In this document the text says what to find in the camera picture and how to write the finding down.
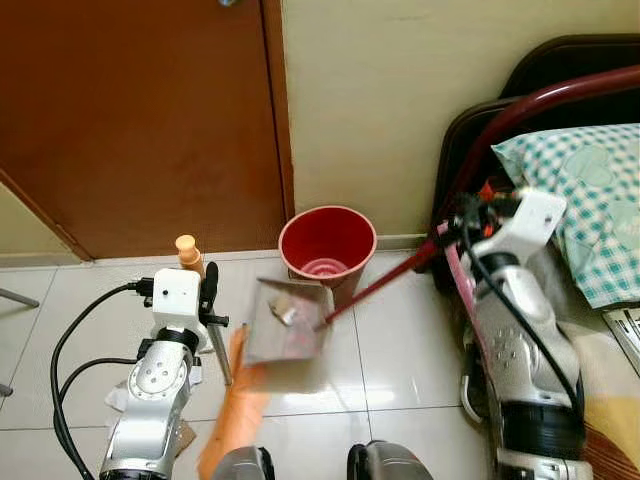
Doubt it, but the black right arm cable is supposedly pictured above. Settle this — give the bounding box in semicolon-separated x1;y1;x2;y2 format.
458;222;586;421

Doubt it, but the beige paper scrap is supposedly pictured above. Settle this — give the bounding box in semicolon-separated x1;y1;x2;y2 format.
268;296;299;327

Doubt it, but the white printed book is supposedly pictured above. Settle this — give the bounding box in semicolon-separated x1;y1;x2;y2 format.
602;307;640;373

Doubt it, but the brown cardboard piece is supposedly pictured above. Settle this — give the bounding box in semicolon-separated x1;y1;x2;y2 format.
174;420;198;453

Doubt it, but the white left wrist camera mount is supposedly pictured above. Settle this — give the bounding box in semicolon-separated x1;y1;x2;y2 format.
150;267;207;332

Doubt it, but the red plastic bucket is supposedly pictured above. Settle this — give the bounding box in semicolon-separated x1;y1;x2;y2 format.
278;205;379;306

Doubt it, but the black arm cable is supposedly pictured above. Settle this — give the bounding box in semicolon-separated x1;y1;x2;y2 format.
49;280;156;480
458;222;586;421
55;355;143;401

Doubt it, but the brown wooden door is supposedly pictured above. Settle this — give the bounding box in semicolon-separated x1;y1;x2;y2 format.
0;0;296;261

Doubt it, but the grey metal furniture leg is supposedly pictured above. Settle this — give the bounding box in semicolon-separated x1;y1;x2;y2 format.
0;287;42;310

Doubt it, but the grey right robot leg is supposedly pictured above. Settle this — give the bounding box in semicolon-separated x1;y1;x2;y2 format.
346;439;434;480

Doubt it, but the dark bed headboard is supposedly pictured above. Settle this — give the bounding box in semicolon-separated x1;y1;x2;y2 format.
430;34;640;301

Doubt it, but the pink strap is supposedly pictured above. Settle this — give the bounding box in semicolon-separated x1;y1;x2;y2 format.
443;240;478;336

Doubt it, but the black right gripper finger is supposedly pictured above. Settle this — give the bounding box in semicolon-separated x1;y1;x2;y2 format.
431;213;471;253

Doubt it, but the grey left robot leg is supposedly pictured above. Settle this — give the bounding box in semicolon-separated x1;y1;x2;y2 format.
212;445;277;480

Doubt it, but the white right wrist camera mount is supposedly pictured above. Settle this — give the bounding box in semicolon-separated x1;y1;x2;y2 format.
478;188;568;263

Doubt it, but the beige patterned bed sheet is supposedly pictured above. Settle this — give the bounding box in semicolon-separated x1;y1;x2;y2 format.
540;240;640;480

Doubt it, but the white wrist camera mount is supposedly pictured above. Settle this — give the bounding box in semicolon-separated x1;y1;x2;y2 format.
478;188;568;263
150;267;207;332

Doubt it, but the grey robot leg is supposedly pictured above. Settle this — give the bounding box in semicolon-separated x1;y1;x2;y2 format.
346;439;434;480
212;445;277;480

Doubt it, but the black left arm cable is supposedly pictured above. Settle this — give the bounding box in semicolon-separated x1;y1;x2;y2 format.
55;355;143;401
49;280;156;480

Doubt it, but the metal dustpan with red handle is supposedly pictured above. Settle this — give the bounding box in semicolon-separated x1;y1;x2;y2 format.
244;65;640;367

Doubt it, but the orange bristle broom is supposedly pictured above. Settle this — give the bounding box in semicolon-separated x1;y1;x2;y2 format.
175;234;273;480

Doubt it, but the green checked pillow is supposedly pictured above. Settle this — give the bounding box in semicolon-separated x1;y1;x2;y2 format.
491;122;640;310

